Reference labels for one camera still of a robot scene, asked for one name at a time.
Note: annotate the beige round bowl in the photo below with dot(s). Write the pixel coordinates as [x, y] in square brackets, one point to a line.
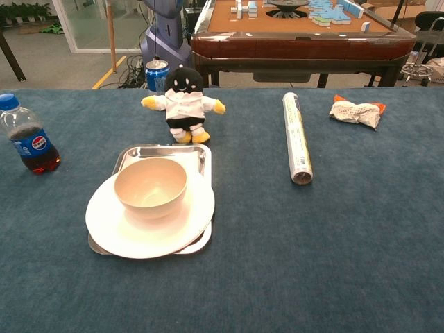
[149, 189]

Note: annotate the blue purple robot base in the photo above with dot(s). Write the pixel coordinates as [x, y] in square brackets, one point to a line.
[166, 38]

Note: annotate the stainless steel rectangular tray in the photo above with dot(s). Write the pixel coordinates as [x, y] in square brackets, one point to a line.
[163, 151]

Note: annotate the black plush toy white shirt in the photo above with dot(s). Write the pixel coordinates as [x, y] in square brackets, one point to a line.
[184, 107]

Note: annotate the cling film roll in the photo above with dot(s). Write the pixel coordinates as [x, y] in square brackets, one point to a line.
[296, 138]

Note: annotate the white round plate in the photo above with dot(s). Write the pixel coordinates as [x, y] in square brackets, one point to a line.
[138, 240]

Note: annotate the blue soda can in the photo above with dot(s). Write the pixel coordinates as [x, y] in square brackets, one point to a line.
[154, 77]

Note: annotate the blue carpet tablecloth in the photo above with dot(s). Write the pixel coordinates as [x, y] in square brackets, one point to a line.
[312, 260]

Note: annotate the brown mahjong table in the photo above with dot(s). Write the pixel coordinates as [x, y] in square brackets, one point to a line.
[298, 46]

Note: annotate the crumpled white orange snack packet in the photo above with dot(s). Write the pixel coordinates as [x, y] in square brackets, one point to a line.
[354, 112]

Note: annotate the small mahjong tile stack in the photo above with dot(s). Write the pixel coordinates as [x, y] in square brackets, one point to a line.
[247, 8]

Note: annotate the wooden pole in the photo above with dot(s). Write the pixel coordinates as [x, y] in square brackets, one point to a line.
[111, 34]

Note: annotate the black mahjong table centre dome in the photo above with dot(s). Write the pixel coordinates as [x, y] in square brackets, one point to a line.
[287, 6]

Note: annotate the blue white mahjong tile pile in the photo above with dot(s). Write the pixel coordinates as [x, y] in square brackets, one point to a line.
[329, 12]

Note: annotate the Pepsi cola plastic bottle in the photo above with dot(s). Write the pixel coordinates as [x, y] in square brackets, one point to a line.
[32, 145]

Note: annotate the single mahjong tile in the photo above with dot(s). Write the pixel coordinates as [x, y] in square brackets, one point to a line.
[365, 26]

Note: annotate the green cloth on floor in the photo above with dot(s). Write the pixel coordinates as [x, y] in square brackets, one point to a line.
[52, 28]

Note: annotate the black slanted table leg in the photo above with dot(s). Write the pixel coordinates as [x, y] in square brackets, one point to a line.
[12, 57]

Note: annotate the row of potted plants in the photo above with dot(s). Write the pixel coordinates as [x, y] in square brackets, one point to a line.
[24, 12]

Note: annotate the black office chair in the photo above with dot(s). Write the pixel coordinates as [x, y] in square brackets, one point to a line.
[428, 21]

